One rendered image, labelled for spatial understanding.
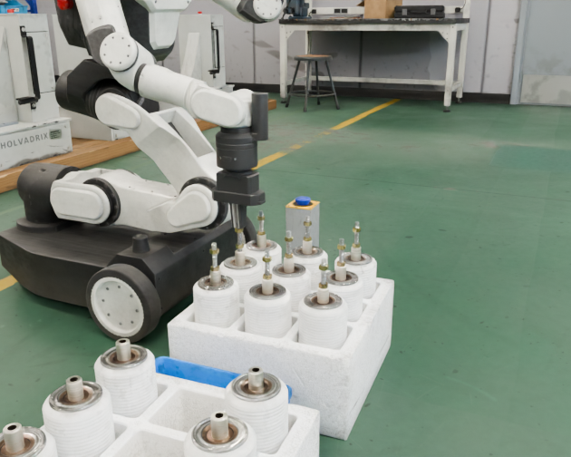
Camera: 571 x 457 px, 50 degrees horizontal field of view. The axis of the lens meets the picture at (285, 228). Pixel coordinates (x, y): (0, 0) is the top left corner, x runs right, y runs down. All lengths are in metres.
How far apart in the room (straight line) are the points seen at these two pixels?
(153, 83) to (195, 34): 3.63
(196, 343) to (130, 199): 0.61
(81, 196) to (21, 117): 1.76
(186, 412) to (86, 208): 0.85
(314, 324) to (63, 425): 0.49
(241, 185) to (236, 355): 0.35
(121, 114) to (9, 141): 1.67
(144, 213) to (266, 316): 0.64
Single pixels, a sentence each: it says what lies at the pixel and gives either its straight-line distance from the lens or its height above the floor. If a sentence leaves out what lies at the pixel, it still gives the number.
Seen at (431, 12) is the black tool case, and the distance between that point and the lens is 5.67.
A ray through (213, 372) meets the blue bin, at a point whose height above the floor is 0.11.
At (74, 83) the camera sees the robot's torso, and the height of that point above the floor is 0.61.
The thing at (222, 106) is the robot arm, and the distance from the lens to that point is 1.24.
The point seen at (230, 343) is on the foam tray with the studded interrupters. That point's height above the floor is 0.16.
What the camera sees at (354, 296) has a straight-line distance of 1.29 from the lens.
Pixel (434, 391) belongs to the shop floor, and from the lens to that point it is 1.42.
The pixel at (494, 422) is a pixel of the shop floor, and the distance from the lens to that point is 1.36.
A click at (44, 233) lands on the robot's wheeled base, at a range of 1.96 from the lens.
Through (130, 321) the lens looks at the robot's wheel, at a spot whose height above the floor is 0.06.
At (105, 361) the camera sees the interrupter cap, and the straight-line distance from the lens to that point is 1.05.
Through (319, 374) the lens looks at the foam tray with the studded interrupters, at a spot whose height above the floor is 0.14.
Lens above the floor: 0.78
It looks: 19 degrees down
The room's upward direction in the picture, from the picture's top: straight up
